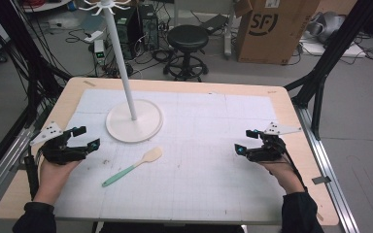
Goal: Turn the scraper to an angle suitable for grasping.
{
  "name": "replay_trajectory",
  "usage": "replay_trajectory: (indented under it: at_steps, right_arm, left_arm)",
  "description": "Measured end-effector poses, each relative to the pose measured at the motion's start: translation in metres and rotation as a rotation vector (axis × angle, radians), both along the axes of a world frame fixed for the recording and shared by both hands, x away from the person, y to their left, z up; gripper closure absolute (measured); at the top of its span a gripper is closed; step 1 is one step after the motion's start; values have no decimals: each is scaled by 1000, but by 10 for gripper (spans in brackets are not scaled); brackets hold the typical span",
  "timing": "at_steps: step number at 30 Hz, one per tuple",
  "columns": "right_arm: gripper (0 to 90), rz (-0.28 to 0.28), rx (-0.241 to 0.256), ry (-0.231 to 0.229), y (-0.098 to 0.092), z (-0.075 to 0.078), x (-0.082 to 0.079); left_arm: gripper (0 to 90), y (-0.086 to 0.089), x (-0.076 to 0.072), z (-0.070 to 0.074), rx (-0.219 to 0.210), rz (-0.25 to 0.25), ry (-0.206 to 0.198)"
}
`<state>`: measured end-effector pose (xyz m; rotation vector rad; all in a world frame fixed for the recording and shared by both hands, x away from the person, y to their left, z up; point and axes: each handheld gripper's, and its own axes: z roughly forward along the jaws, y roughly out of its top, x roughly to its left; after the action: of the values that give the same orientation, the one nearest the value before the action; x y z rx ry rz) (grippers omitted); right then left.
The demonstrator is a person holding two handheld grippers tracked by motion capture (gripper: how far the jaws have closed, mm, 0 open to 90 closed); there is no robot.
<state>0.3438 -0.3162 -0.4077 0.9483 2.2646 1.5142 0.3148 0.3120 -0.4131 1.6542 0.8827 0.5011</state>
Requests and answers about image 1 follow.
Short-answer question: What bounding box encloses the grey tape strip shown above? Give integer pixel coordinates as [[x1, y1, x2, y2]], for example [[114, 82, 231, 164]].
[[311, 175, 332, 185]]

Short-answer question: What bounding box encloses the grey plastic device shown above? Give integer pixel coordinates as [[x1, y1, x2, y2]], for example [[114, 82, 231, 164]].
[[306, 11, 347, 45]]

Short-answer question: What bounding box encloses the black round stool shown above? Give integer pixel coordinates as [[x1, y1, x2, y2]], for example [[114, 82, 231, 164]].
[[162, 24, 210, 83]]

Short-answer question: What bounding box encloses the person's right hand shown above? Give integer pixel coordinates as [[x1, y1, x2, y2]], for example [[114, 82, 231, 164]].
[[259, 154, 306, 196]]

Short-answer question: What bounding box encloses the white grid mat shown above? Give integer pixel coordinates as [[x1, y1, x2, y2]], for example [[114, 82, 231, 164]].
[[53, 88, 287, 225]]

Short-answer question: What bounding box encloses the black flat case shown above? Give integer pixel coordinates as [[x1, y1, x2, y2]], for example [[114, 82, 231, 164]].
[[199, 14, 230, 36]]

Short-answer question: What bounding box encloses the white hook rack stand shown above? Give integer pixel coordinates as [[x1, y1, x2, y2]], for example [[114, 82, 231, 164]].
[[77, 0, 165, 144]]

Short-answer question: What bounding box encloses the white power box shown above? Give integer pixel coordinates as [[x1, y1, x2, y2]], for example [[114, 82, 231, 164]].
[[93, 39, 107, 66]]

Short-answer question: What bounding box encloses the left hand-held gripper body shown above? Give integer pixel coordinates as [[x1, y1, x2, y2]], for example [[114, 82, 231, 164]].
[[29, 120, 90, 166]]

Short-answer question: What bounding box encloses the white metal stand leg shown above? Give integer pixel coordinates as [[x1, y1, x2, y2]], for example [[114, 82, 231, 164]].
[[222, 0, 237, 60]]

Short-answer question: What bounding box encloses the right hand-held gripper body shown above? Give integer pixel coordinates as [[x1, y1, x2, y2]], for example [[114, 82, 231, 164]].
[[245, 121, 303, 163]]

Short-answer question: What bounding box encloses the person's left hand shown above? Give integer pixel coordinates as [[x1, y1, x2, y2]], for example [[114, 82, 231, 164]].
[[36, 157, 83, 199]]

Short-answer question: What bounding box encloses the large cardboard box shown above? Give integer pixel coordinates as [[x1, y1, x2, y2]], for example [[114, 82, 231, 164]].
[[233, 0, 322, 65]]

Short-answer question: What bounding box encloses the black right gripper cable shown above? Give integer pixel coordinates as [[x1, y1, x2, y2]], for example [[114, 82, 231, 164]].
[[281, 138, 309, 192]]

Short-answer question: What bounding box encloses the black metal frame with cables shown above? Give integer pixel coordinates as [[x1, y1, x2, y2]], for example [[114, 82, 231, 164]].
[[0, 0, 73, 131]]

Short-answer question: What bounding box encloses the green handled wooden spatula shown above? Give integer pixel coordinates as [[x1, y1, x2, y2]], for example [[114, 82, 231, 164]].
[[101, 146, 164, 188]]

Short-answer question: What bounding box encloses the black computer tower green light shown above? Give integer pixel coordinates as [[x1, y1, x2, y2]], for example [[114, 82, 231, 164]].
[[114, 7, 141, 61]]

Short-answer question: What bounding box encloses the white power strip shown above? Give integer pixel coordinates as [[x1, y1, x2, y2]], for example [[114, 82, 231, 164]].
[[83, 29, 105, 44]]

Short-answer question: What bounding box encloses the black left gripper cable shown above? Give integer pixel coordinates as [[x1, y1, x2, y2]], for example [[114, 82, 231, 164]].
[[23, 145, 45, 201]]

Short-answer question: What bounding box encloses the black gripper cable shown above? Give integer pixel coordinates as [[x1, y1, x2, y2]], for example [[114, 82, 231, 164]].
[[281, 138, 309, 192], [23, 145, 45, 201]]

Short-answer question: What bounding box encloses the aluminium rail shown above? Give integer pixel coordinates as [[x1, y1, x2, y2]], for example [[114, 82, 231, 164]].
[[292, 104, 361, 233], [0, 125, 44, 213]]

